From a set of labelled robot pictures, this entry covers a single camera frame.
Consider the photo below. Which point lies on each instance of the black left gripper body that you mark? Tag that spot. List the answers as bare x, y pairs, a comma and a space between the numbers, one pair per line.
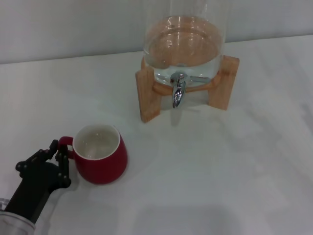
34, 186

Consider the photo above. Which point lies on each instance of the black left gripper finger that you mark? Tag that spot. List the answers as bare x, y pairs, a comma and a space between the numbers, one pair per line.
63, 166
36, 156

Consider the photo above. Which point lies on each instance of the red ceramic cup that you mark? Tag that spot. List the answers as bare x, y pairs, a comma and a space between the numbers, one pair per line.
102, 171

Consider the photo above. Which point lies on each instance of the chrome faucet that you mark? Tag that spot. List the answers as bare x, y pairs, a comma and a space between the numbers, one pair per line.
178, 93

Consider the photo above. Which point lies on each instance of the wooden dispenser stand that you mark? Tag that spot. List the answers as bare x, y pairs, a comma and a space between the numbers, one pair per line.
148, 98

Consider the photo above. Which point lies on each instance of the clear glass water dispenser jar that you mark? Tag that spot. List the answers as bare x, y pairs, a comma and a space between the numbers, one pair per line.
185, 36

